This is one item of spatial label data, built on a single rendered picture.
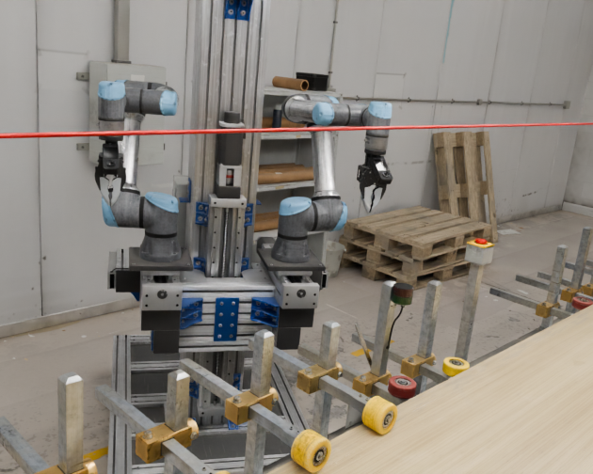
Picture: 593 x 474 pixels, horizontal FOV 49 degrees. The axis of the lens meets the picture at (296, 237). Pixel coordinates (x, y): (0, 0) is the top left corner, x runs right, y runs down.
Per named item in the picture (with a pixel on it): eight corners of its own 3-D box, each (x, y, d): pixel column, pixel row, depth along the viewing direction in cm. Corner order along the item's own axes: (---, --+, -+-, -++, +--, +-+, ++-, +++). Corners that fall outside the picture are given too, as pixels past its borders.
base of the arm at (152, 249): (138, 249, 242) (139, 224, 239) (179, 249, 246) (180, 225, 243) (139, 262, 228) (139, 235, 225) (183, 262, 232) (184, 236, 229)
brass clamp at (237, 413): (222, 416, 159) (224, 398, 158) (263, 399, 169) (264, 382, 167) (238, 427, 155) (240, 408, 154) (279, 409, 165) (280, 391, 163)
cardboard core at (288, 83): (272, 75, 475) (300, 79, 454) (280, 76, 480) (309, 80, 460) (271, 86, 477) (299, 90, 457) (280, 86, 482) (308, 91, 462)
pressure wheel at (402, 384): (378, 413, 191) (383, 378, 188) (394, 404, 196) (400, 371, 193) (400, 425, 186) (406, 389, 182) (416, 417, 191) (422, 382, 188)
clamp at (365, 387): (351, 392, 196) (353, 377, 195) (378, 380, 206) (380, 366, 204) (365, 401, 193) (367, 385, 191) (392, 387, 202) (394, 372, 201)
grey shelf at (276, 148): (199, 292, 487) (209, 83, 445) (285, 273, 549) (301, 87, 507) (235, 312, 457) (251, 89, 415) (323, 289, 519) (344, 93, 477)
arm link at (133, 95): (142, 112, 206) (138, 116, 195) (105, 109, 204) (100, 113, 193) (142, 86, 203) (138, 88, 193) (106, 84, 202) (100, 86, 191)
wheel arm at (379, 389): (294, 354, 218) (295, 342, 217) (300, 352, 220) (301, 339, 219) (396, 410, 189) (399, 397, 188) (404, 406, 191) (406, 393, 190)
